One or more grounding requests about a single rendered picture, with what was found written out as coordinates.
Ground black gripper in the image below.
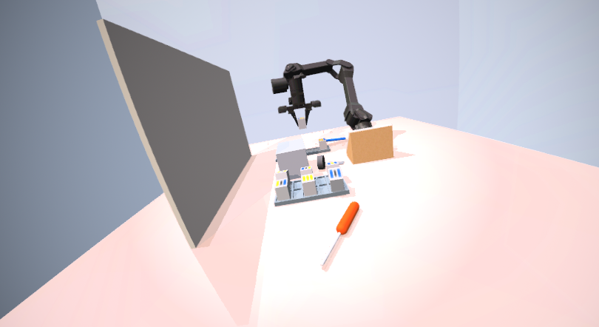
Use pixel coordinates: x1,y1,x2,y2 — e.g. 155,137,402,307
278,90,322,126

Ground orange-handled screwdriver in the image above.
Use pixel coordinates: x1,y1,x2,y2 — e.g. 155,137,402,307
320,201,359,266

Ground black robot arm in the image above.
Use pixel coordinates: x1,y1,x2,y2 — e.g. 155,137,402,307
271,59,373,130

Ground dark grey cylinder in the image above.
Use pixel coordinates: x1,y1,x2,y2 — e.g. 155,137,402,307
317,155,325,169

